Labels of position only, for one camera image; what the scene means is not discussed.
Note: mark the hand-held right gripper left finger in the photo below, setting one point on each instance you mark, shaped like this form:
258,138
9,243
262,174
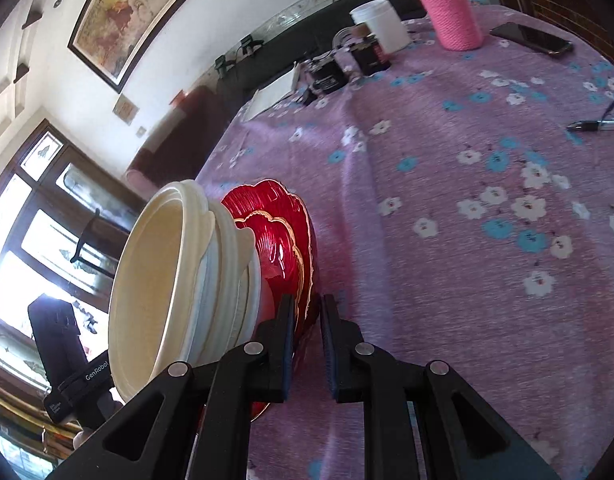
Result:
284,360

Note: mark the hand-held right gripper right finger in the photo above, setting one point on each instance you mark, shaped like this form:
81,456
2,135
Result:
329,355

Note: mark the small white bowl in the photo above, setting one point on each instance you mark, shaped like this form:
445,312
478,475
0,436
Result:
204,300

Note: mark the large cream bowl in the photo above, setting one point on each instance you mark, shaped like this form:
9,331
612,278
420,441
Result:
232,270

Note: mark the gold-rimmed red plate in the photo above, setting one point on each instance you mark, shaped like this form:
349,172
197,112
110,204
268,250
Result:
274,245

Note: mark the small cream bowl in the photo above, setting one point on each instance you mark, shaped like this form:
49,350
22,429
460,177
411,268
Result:
147,260

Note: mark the red plate with gold lettering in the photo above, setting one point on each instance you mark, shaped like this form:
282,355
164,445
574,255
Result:
267,200

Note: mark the person's left hand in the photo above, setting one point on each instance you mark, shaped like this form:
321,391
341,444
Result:
82,441

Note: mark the dark wooden chair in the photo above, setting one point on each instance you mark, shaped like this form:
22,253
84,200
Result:
89,230

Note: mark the wooden glazed door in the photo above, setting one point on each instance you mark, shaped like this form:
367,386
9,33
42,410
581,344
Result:
47,160

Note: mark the purple floral tablecloth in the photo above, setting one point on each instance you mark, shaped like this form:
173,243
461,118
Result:
437,160

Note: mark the brown armchair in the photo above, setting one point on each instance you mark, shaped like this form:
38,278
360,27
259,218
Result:
187,135

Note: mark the small black adapter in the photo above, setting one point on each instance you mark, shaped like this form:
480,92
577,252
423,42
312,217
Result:
309,97

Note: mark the small red dish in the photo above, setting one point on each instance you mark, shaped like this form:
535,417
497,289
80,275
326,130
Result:
179,98

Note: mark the black labelled charger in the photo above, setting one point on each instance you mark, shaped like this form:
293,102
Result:
329,80

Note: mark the black clamp-shaped device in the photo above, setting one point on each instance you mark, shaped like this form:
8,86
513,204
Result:
223,66
250,45

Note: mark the black sofa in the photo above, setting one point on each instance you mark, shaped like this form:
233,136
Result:
282,50

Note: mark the white plastic cup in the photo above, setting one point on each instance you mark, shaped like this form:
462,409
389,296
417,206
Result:
387,25

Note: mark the framed painting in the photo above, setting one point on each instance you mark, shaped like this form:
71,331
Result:
137,10

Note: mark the black ballpoint pen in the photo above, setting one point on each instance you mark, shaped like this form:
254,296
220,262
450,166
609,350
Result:
602,125

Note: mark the pink bottle with woven sleeve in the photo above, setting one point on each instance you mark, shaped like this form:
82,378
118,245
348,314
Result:
452,15

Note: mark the black smartphone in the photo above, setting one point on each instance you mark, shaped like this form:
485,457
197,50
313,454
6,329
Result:
532,37

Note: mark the framed wall plaque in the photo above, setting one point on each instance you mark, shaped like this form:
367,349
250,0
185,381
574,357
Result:
125,110

